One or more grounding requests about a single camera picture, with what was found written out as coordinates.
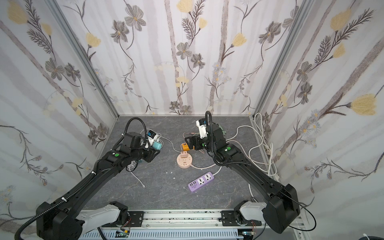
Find pink charger plug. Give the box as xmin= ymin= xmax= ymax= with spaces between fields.
xmin=180 ymin=151 xmax=189 ymax=159

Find purple power strip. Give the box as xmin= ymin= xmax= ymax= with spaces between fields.
xmin=188 ymin=172 xmax=215 ymax=192

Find orange power strip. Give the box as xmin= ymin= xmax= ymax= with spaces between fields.
xmin=181 ymin=143 xmax=191 ymax=152

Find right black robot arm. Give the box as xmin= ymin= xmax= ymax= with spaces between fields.
xmin=185 ymin=111 xmax=307 ymax=234

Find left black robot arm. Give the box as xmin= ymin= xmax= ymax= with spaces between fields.
xmin=14 ymin=117 xmax=160 ymax=240

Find round pink power socket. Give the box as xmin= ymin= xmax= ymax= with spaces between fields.
xmin=177 ymin=153 xmax=193 ymax=169

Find tangled pastel charger cables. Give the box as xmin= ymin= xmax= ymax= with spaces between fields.
xmin=125 ymin=128 xmax=181 ymax=190

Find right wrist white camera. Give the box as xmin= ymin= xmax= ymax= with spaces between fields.
xmin=196 ymin=118 xmax=207 ymax=139

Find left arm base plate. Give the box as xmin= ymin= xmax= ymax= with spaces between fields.
xmin=102 ymin=211 xmax=145 ymax=228

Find white power cords bundle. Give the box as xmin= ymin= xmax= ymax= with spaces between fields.
xmin=188 ymin=112 xmax=289 ymax=205

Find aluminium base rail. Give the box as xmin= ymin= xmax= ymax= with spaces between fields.
xmin=77 ymin=205 xmax=309 ymax=240

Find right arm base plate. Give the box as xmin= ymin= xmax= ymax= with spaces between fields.
xmin=220 ymin=210 xmax=262 ymax=227

